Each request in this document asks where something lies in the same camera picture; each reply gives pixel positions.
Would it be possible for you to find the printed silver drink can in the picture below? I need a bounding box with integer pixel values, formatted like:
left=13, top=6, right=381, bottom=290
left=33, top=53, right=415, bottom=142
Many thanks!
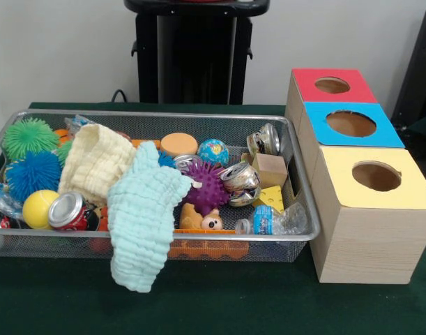
left=221, top=160, right=263, bottom=207

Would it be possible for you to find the orange plush toy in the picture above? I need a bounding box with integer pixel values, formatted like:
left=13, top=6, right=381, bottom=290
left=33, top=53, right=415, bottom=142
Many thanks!
left=179, top=203, right=224, bottom=231

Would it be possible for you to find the crushed bottle with blue label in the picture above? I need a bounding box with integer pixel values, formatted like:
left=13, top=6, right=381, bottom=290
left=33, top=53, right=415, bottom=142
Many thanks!
left=235, top=204, right=307, bottom=235

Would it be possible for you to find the mint green waffle cloth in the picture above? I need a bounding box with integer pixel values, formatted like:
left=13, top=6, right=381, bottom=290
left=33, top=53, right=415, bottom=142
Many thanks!
left=107, top=141, right=192, bottom=293

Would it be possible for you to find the blue spiky rubber ball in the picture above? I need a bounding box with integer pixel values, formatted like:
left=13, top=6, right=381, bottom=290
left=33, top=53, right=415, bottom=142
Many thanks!
left=5, top=150, right=63, bottom=202

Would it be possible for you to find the wooden box with three holes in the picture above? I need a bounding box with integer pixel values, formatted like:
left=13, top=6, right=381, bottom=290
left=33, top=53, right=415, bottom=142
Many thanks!
left=284, top=68, right=426, bottom=284

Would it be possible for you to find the purple spiky monster toy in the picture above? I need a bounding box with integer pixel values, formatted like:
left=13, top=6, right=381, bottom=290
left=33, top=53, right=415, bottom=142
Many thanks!
left=182, top=161, right=231, bottom=217

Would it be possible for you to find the cream waffle cloth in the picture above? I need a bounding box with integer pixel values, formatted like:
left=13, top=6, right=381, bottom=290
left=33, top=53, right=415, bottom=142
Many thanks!
left=58, top=124, right=137, bottom=207

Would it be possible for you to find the dark green tablecloth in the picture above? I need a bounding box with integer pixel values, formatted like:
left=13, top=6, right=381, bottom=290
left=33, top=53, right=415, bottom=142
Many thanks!
left=0, top=101, right=426, bottom=335

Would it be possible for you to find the crushed red soda can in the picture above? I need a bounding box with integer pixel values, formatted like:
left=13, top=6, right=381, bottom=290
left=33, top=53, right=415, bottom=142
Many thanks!
left=47, top=191, right=99, bottom=231

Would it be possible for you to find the yellow tennis ball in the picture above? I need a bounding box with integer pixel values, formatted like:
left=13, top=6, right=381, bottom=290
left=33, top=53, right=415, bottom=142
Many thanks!
left=22, top=190, right=60, bottom=230

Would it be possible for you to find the green spiky rubber ball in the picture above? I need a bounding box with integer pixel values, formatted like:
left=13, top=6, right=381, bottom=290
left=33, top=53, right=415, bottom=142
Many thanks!
left=2, top=117, right=60, bottom=154

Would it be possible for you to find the black stand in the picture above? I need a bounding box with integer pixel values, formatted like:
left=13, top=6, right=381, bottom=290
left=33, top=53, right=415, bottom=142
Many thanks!
left=390, top=5, right=426, bottom=123

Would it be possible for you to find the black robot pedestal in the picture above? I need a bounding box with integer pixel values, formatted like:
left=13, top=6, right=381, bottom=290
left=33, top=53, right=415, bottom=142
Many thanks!
left=123, top=0, right=271, bottom=105

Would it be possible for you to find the shallow wire mesh bin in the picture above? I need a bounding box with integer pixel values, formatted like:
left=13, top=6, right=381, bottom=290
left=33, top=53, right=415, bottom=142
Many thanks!
left=0, top=108, right=321, bottom=263

